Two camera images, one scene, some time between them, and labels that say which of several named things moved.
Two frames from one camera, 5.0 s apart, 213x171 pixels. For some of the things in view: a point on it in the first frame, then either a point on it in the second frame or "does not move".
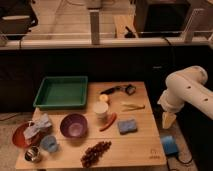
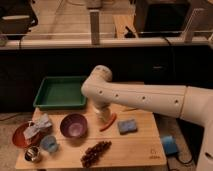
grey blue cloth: x=36 y=124 does not move
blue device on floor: x=170 y=146 does not move
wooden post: x=95 y=28 does not move
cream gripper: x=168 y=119 -> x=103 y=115
